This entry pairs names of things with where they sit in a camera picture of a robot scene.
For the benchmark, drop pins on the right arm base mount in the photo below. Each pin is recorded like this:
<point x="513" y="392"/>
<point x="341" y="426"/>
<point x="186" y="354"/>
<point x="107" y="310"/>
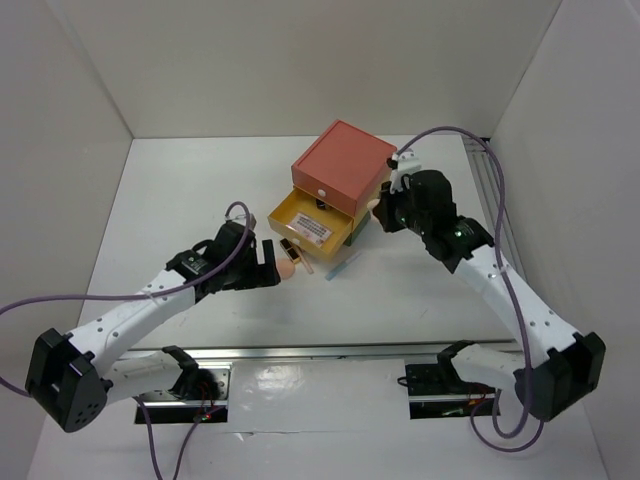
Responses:
<point x="431" y="396"/>

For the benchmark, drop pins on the pink lip liner pencil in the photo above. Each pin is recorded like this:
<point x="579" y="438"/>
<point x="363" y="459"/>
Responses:
<point x="303" y="259"/>

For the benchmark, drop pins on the nail sticker packet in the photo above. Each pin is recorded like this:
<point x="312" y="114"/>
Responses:
<point x="310" y="229"/>

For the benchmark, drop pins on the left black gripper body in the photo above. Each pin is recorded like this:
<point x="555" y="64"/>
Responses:
<point x="245" y="266"/>

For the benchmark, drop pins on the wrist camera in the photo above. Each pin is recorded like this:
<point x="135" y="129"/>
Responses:
<point x="402" y="164"/>
<point x="243" y="220"/>

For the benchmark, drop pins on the blue eyebrow razor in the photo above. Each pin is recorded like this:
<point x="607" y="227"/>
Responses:
<point x="342" y="266"/>

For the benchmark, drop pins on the three-drawer organizer box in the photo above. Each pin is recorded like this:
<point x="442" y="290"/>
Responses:
<point x="350" y="175"/>

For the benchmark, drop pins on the black gold lipstick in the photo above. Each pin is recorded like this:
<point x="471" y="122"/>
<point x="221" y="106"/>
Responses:
<point x="290" y="251"/>

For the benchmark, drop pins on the aluminium rail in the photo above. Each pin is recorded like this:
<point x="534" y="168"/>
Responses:
<point x="342" y="351"/>
<point x="486" y="180"/>

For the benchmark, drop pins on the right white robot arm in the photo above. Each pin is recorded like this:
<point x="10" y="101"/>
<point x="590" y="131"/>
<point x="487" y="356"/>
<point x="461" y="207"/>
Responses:
<point x="558" y="365"/>

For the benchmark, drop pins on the aluminium rail right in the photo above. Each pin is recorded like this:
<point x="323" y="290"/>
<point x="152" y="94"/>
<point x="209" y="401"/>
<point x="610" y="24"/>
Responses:
<point x="486" y="180"/>

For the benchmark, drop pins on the yellow drawer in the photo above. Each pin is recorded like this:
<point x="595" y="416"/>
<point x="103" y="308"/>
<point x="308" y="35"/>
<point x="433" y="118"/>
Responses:
<point x="299" y="201"/>

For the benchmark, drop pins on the beige makeup sponge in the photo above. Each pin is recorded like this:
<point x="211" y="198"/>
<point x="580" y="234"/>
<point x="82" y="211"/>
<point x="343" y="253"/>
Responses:
<point x="372" y="204"/>

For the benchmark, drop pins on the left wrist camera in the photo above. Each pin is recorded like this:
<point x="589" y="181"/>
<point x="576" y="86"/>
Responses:
<point x="243" y="220"/>

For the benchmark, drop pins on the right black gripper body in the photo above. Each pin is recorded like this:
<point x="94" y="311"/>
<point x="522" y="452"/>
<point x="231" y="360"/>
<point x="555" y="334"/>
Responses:
<point x="408" y="216"/>

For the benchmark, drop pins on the round pink powder puff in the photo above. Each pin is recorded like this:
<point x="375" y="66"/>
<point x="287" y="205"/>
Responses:
<point x="286" y="268"/>

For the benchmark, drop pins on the green bottom drawer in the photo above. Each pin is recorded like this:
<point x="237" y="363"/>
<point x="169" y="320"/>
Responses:
<point x="360" y="222"/>

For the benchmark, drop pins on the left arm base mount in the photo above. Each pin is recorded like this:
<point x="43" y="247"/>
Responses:
<point x="208" y="402"/>

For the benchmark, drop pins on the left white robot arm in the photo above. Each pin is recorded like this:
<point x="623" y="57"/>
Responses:
<point x="74" y="376"/>

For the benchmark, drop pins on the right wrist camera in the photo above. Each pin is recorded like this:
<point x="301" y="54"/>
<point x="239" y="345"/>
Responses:
<point x="402" y="164"/>

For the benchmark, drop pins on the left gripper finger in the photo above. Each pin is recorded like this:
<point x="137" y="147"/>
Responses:
<point x="238" y="281"/>
<point x="268" y="272"/>

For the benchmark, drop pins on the red top drawer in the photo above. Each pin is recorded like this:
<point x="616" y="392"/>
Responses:
<point x="345" y="165"/>

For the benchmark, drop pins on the aluminium rail front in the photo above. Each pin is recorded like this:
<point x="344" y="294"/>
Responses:
<point x="342" y="351"/>

